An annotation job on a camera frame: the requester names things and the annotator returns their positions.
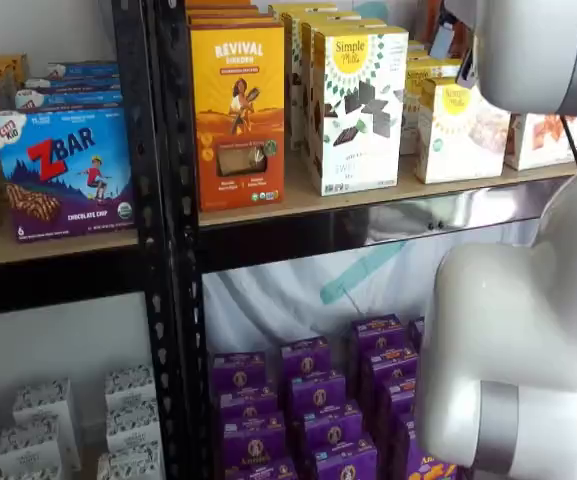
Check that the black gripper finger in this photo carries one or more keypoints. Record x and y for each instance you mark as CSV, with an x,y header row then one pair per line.
x,y
443,42
469,70

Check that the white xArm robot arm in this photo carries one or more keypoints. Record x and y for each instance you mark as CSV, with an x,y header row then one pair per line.
x,y
513,325

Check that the Simple Mills almond bars box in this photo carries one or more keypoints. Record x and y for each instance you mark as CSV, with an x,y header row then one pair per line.
x,y
415,100
417,52
458,140

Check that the Simple Mills sweet thins box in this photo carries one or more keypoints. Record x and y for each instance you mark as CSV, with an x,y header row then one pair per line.
x,y
303,6
308,75
293,65
363,115

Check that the orange Revival cracker box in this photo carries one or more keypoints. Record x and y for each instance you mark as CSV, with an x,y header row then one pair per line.
x,y
230,20
218,5
238,115

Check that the wooden shelf board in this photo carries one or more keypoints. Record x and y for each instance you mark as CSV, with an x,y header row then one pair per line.
x,y
298,200
43,250

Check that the purple Annie's box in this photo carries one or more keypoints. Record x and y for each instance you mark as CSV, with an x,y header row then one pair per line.
x,y
263,472
399,402
318,395
378,335
254,440
345,462
306,357
248,402
390,370
332,430
416,332
418,460
238,372

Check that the black metal shelf unit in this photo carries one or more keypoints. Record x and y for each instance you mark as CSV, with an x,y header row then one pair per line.
x,y
183,250
133,150

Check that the blue ZBar chocolate chip box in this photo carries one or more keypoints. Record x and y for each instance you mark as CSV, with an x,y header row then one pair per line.
x,y
63,175
68,99
83,69
73,83

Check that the white patterned small box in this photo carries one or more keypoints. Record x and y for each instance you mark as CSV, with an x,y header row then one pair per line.
x,y
130,385
28,450
48,420
133,425
130,465
28,475

